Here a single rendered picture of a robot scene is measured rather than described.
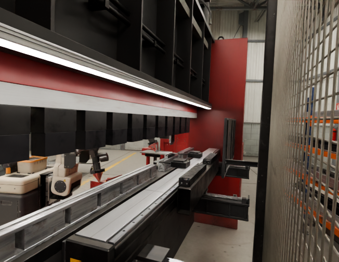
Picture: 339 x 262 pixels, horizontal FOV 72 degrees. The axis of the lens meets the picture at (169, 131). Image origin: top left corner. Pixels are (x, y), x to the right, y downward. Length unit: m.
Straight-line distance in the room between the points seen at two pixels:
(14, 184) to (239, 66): 2.53
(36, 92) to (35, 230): 0.45
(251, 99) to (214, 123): 6.44
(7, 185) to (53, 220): 1.27
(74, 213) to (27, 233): 0.21
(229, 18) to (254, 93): 2.94
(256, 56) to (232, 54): 6.61
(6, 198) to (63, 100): 1.45
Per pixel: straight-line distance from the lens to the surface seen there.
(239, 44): 3.03
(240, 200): 1.48
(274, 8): 1.13
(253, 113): 9.28
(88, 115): 1.03
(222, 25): 9.73
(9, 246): 0.90
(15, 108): 0.80
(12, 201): 2.23
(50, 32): 0.66
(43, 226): 0.96
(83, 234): 0.75
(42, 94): 0.86
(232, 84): 2.93
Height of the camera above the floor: 1.32
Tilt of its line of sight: 3 degrees down
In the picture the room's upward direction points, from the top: 2 degrees clockwise
